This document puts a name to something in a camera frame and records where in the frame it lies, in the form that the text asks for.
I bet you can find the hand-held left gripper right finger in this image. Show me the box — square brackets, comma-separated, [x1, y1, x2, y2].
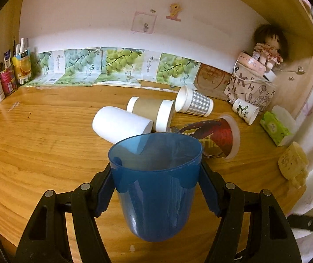
[197, 160, 303, 263]

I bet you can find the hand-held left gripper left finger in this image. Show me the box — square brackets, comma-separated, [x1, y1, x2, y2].
[13, 162, 116, 263]

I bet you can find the blue translucent plastic cup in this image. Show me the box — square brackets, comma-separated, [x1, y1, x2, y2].
[108, 133, 203, 243]

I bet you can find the red printed paper cup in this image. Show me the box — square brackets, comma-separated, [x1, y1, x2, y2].
[170, 116, 241, 161]

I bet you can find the plain white paper cup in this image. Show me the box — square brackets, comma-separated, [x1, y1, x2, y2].
[92, 106, 154, 145]

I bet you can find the white floral paper cup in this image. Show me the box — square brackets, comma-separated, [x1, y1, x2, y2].
[232, 98, 260, 125]

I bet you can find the grey checked paper cup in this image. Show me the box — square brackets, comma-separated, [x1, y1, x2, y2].
[175, 85, 214, 118]

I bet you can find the brown sleeve paper cup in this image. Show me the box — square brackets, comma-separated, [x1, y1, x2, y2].
[126, 96, 175, 133]

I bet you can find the yellow sponge figure toy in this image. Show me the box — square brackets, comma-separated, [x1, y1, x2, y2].
[278, 142, 309, 189]

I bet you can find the green tissue pack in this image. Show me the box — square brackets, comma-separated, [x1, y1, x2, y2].
[260, 111, 292, 146]

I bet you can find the letter print fabric bag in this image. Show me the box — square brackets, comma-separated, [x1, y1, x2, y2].
[224, 60, 278, 115]

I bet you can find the green grape print box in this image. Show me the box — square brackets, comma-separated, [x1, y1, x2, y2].
[22, 50, 65, 86]
[53, 48, 102, 85]
[93, 47, 145, 89]
[137, 52, 201, 87]

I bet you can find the pink white pencil case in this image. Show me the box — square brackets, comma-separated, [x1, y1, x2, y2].
[237, 52, 266, 75]

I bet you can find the red snack packet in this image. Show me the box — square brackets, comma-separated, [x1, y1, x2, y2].
[0, 69, 18, 97]

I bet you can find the brown haired rag doll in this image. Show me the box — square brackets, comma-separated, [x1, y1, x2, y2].
[251, 24, 289, 70]

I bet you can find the pink square wall sticker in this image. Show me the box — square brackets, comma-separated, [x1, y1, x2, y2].
[131, 11, 157, 34]

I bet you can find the yellow cartoon wall sticker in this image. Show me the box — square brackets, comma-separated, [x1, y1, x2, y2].
[166, 3, 182, 22]

